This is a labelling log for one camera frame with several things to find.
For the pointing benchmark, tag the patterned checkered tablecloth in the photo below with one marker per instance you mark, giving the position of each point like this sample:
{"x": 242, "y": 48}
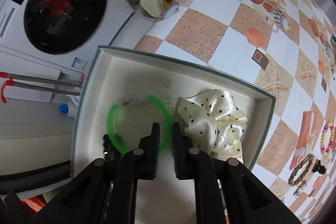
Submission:
{"x": 282, "y": 47}

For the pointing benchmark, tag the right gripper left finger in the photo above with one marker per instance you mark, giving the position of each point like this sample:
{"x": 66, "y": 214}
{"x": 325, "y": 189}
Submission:
{"x": 149, "y": 158}

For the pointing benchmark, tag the small silver charm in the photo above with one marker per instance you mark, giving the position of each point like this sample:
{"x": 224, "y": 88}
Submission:
{"x": 300, "y": 188}

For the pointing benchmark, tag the white blue-capped bottle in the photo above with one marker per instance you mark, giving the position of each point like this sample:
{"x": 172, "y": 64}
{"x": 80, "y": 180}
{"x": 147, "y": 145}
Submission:
{"x": 69, "y": 109}

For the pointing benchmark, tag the white shallow tray box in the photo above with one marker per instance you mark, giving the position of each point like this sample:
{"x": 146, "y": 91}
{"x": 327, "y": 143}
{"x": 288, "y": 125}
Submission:
{"x": 158, "y": 83}

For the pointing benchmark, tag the cream polka dot scrunchie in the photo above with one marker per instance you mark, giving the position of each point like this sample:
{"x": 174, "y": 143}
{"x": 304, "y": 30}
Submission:
{"x": 214, "y": 123}

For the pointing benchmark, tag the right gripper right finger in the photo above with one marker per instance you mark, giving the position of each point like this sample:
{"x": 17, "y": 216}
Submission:
{"x": 189, "y": 162}

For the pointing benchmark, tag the black beaded hair clip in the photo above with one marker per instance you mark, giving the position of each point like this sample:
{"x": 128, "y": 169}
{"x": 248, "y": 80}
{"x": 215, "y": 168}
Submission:
{"x": 110, "y": 152}

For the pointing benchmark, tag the small black claw clip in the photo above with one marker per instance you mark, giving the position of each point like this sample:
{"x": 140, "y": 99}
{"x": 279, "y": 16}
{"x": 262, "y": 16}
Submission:
{"x": 318, "y": 167}

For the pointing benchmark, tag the white washing machine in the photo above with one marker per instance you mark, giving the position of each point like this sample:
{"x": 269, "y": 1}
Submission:
{"x": 65, "y": 33}

